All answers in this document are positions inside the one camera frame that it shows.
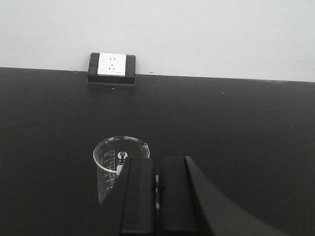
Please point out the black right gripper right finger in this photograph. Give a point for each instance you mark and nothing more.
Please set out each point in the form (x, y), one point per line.
(190, 205)

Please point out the black socket mounting box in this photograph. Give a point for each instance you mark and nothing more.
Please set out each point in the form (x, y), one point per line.
(128, 79)

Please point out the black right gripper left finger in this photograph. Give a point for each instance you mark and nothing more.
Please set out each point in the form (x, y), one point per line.
(128, 209)

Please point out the clear glass beaker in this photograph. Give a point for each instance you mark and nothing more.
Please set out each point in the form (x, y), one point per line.
(110, 156)

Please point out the white power outlet plate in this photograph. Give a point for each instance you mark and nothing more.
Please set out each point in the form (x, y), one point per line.
(110, 64)

